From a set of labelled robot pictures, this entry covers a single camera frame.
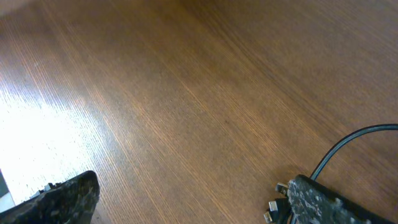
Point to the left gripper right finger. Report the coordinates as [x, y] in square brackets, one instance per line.
[312, 202]

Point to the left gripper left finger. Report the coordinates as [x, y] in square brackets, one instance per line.
[73, 201]

